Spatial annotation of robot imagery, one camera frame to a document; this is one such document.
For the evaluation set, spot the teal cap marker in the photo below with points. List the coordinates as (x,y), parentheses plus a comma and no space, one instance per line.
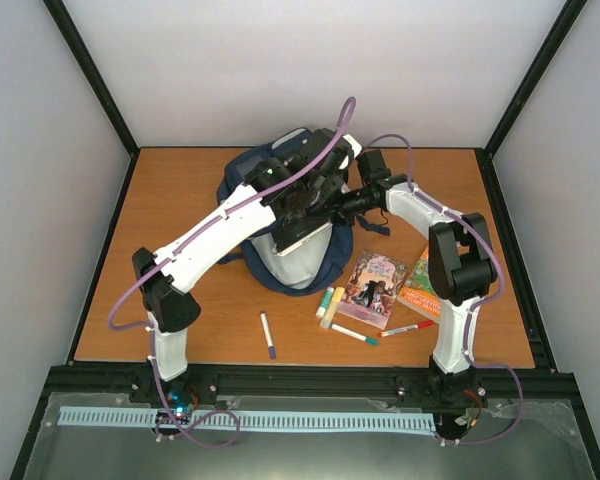
(353,334)

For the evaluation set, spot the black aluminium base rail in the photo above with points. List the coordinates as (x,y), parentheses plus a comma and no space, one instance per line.
(402,387)

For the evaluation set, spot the right black frame post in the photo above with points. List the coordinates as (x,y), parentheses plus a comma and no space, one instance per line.
(543,58)

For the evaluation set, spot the purple cap marker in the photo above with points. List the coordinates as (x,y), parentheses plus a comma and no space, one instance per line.
(268,335)

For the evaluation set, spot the dark Wuthering Heights book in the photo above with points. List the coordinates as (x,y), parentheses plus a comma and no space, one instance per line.
(295,232)

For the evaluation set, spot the black frame post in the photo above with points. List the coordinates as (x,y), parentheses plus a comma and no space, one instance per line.
(66,26)
(543,58)

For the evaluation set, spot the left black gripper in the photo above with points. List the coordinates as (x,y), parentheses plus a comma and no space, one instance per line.
(334,191)

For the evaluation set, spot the red cap marker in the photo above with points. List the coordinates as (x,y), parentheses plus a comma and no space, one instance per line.
(412,327)

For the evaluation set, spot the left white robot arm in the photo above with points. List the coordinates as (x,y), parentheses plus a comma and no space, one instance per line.
(264,215)

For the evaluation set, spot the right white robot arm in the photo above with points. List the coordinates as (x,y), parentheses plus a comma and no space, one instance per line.
(462,265)

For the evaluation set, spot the light blue cable duct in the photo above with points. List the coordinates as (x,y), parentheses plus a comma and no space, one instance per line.
(251,421)

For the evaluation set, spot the pink Taming Shrew book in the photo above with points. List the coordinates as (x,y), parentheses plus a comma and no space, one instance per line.
(371,290)

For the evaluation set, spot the navy blue backpack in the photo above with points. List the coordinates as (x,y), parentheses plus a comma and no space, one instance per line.
(295,257)

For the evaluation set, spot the green white glue stick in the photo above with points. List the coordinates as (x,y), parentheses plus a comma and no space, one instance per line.
(324,302)

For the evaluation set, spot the small circuit board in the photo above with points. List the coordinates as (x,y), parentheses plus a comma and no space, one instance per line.
(183,405)

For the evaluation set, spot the left black frame post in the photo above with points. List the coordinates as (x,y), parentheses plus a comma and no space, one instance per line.
(66,26)

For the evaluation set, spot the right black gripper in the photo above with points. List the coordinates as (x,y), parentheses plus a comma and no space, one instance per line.
(334,208)

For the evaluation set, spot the orange Treehouse book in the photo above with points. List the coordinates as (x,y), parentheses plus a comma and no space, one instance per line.
(417,292)

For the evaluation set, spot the yellow highlighter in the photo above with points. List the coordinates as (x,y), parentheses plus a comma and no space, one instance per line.
(332,307)

